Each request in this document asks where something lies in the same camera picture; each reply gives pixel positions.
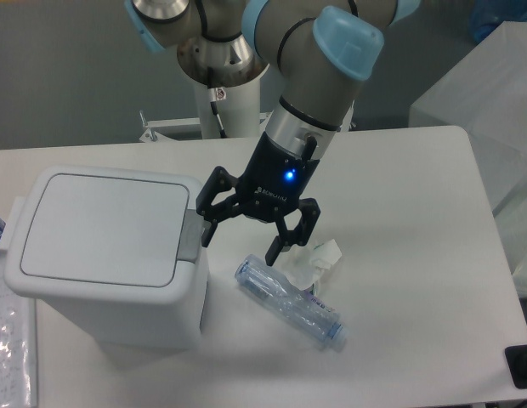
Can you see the white metal base frame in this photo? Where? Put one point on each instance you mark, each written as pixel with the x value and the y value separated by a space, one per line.
pixel 191 128

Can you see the white push-button trash can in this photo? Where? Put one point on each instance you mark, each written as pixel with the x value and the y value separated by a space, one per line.
pixel 117 252

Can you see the blue plastic bag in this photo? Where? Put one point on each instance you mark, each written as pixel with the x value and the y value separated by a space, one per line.
pixel 486 16

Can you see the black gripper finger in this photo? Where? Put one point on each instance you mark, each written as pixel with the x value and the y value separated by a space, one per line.
pixel 219 181
pixel 299 235

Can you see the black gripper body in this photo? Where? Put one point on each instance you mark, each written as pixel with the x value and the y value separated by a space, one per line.
pixel 274 180

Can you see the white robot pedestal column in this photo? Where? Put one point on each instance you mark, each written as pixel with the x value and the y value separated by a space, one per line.
pixel 229 102

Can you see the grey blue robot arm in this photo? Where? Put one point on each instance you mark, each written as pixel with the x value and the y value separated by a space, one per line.
pixel 325 50

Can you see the clear plastic water bottle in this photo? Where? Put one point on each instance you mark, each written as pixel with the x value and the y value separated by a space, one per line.
pixel 299 308

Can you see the black device at edge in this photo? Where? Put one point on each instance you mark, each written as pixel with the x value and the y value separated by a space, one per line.
pixel 516 357

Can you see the clear sleeve with papers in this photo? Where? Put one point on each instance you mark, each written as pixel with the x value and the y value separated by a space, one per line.
pixel 18 348

